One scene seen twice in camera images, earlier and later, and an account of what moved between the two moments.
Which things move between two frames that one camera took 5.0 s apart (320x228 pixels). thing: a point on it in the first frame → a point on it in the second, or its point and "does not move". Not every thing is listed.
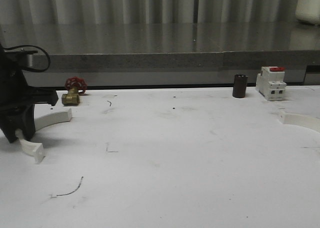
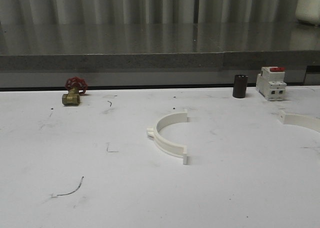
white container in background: (308, 8) does not move
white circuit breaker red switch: (270, 83) does not move
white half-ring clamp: (311, 122) does not move
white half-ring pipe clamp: (42, 119) → (176, 150)
